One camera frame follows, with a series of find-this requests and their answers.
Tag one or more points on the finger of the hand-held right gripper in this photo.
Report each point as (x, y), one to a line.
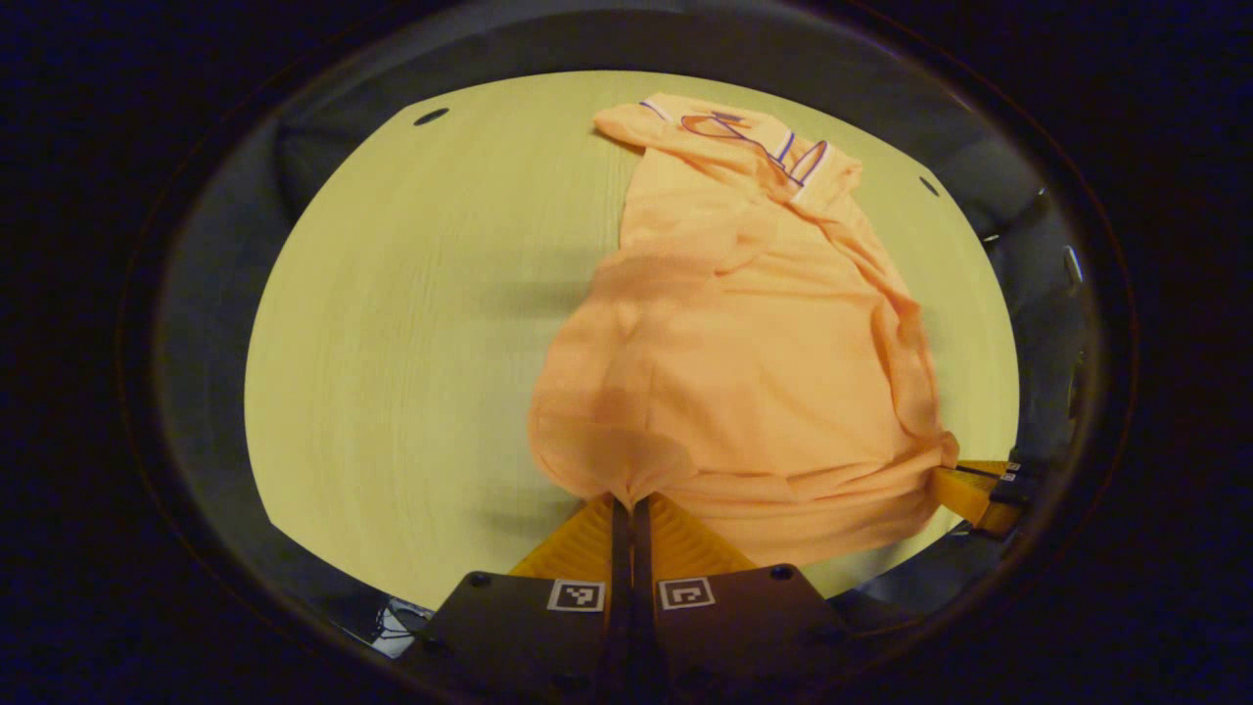
(974, 499)
(1013, 471)

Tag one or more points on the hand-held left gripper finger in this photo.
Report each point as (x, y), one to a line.
(642, 558)
(618, 558)

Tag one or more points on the orange T-shirt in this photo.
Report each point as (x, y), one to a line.
(744, 372)

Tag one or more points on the black table grommet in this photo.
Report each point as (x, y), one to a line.
(431, 117)
(928, 186)

